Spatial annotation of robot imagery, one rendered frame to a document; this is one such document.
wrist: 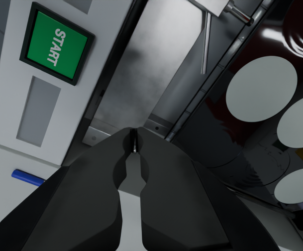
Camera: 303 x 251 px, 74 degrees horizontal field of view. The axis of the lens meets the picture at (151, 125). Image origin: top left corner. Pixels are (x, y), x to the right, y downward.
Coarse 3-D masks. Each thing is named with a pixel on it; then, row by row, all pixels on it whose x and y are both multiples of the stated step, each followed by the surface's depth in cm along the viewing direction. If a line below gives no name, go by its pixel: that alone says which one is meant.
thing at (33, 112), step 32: (32, 0) 18; (64, 0) 18; (96, 0) 18; (128, 0) 18; (96, 32) 19; (0, 64) 20; (96, 64) 21; (0, 96) 22; (32, 96) 22; (64, 96) 22; (0, 128) 24; (32, 128) 25; (64, 128) 24
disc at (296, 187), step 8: (288, 176) 38; (296, 176) 38; (280, 184) 39; (288, 184) 39; (296, 184) 39; (280, 192) 40; (288, 192) 40; (296, 192) 40; (280, 200) 42; (288, 200) 42; (296, 200) 42
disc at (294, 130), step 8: (296, 104) 30; (288, 112) 31; (296, 112) 31; (280, 120) 32; (288, 120) 32; (296, 120) 32; (280, 128) 32; (288, 128) 32; (296, 128) 33; (280, 136) 33; (288, 136) 33; (296, 136) 33; (288, 144) 34; (296, 144) 34
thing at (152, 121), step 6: (102, 90) 36; (150, 114) 38; (150, 120) 37; (156, 120) 38; (162, 120) 39; (144, 126) 37; (150, 126) 37; (156, 126) 37; (162, 126) 37; (168, 126) 38; (156, 132) 38; (162, 132) 38; (174, 138) 39
